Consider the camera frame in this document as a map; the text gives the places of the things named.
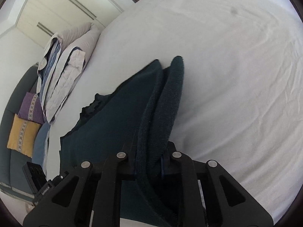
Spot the dark green sweater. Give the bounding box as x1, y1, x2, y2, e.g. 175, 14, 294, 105
58, 55, 185, 227

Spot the grey upholstered headboard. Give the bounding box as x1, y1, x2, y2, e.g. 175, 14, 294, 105
0, 64, 40, 188

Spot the purple embroidered cushion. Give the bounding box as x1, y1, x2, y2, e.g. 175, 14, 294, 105
18, 92, 45, 125

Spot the yellow embroidered cushion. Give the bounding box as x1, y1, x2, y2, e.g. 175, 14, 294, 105
7, 113, 42, 158

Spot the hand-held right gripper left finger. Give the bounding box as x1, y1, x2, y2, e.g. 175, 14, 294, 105
22, 152, 139, 227

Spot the folded grey blue duvet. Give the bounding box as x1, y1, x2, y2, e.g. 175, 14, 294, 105
37, 22, 101, 125

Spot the blue pillow with white trim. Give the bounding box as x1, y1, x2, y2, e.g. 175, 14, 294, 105
31, 122, 52, 171

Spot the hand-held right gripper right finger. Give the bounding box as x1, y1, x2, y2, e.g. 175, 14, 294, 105
161, 142, 274, 227

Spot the white wardrobe with black handles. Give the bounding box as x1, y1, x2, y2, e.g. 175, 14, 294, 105
14, 0, 125, 52

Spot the bed with white sheet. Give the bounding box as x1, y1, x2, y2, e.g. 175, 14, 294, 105
43, 0, 303, 227

